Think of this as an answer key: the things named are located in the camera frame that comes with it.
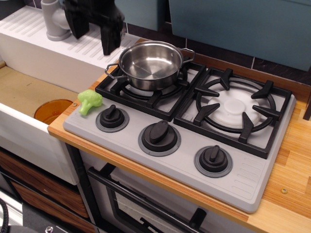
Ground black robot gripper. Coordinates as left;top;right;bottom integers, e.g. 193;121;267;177
65;0;124;55

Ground stainless steel pot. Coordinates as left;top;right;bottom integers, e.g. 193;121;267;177
105;41;196;91

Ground green plastic broccoli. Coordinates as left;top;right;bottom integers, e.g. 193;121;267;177
77;89;103;116

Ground black left stove knob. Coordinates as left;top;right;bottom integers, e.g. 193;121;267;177
96;104;130;133

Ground black stove knob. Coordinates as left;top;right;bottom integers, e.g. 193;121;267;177
96;104;130;133
194;145;233;178
138;120;181;157

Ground black middle stove knob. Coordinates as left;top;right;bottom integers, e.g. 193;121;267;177
138;120;181;157

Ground black right stove knob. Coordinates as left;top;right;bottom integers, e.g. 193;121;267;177
194;145;233;178

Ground grey toy stove top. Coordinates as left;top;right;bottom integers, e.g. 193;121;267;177
62;45;297;214

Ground grey toy faucet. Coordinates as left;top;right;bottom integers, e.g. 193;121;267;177
41;0;71;41

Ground white toy sink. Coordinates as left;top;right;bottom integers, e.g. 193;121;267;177
0;6;138;185

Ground orange sink drain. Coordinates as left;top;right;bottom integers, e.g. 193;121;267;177
34;99;73;125

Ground black left burner grate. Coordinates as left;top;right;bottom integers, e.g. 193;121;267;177
95;60;207;121

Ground black burner grate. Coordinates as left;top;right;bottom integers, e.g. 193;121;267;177
174;67;296;159
95;60;207;121

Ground wooden drawer front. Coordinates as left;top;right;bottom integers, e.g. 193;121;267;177
0;148;96;233

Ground black right burner grate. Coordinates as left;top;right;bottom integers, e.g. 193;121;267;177
174;67;296;159

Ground toy oven door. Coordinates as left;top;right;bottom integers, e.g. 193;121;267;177
83;155;249;233

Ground black braided cable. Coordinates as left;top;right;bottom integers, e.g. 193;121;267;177
0;198;10;233

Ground black oven door handle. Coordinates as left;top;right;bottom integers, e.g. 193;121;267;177
87;164;207;233

